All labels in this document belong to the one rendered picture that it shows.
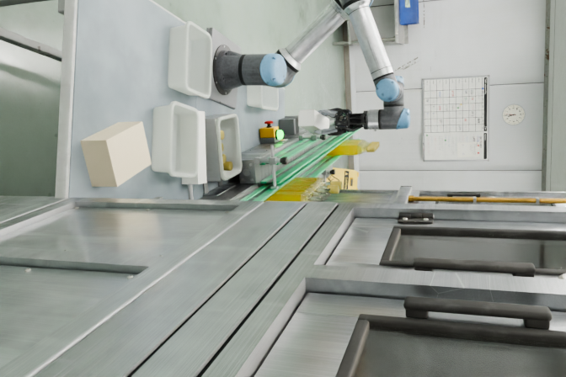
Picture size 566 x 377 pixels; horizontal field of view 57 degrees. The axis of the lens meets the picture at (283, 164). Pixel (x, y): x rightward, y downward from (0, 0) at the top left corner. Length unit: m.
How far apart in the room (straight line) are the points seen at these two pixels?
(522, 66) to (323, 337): 7.36
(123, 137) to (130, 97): 0.20
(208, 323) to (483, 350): 0.28
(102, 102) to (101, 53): 0.13
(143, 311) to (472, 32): 7.35
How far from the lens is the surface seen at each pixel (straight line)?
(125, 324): 0.63
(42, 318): 0.72
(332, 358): 0.55
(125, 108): 1.51
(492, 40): 7.81
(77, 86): 1.36
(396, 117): 1.95
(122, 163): 1.36
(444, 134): 7.86
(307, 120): 1.95
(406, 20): 7.22
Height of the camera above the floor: 1.62
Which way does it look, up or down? 19 degrees down
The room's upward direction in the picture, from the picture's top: 90 degrees clockwise
